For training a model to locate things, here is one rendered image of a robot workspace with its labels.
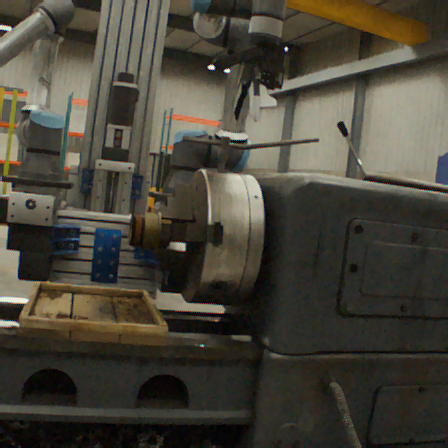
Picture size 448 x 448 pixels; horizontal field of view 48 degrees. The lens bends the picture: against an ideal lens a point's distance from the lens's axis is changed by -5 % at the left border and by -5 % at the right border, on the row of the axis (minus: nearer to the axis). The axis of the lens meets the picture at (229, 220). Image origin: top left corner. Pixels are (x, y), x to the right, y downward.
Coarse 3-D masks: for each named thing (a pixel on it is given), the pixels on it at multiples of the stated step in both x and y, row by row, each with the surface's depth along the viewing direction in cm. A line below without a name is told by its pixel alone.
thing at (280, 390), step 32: (320, 352) 114; (256, 384) 115; (288, 384) 111; (352, 384) 116; (384, 384) 118; (416, 384) 121; (256, 416) 112; (288, 416) 112; (320, 416) 114; (352, 416) 117; (384, 416) 119; (416, 416) 121
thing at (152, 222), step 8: (136, 216) 118; (144, 216) 120; (152, 216) 119; (160, 216) 119; (136, 224) 117; (144, 224) 118; (152, 224) 117; (160, 224) 118; (136, 232) 117; (144, 232) 117; (152, 232) 117; (160, 232) 117; (136, 240) 117; (144, 240) 117; (152, 240) 118; (160, 240) 119; (144, 248) 119; (152, 248) 119
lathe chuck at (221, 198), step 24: (192, 192) 128; (216, 192) 113; (240, 192) 115; (216, 216) 110; (240, 216) 112; (240, 240) 111; (192, 264) 120; (216, 264) 110; (240, 264) 112; (192, 288) 117
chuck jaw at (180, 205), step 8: (176, 184) 129; (184, 184) 129; (176, 192) 127; (184, 192) 128; (168, 200) 125; (176, 200) 126; (184, 200) 127; (160, 208) 123; (168, 208) 124; (176, 208) 125; (184, 208) 125; (168, 216) 123; (176, 216) 123; (184, 216) 124; (192, 216) 125
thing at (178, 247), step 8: (160, 248) 122; (168, 248) 122; (176, 248) 123; (184, 248) 124; (192, 248) 126; (160, 256) 122; (168, 256) 123; (176, 256) 123; (184, 256) 124; (160, 264) 126; (168, 264) 124; (176, 264) 124; (184, 264) 125; (168, 272) 126; (176, 272) 125; (184, 272) 126; (168, 280) 126; (176, 280) 126
